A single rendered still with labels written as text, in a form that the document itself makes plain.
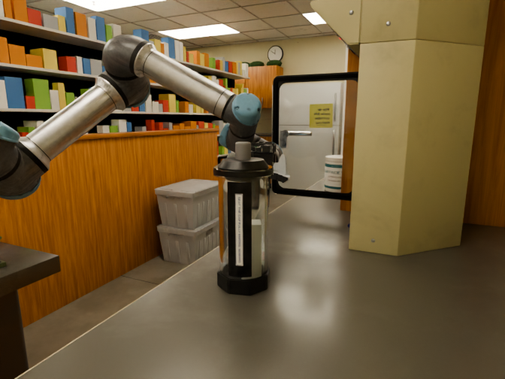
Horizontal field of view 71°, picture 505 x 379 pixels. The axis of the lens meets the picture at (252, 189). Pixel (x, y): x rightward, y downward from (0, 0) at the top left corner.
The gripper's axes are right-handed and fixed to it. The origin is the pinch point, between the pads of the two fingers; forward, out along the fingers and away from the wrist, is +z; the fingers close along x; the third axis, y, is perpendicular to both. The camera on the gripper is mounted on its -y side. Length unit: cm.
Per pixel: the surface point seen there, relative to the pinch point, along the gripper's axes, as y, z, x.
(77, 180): -31, -141, -145
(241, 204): -1.1, 16.6, 0.8
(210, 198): -58, -223, -75
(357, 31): 31.9, -10.3, 20.8
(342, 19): 34.7, -11.1, 17.5
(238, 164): 5.7, 15.9, 0.1
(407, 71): 23.3, -7.5, 31.2
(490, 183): -5, -37, 64
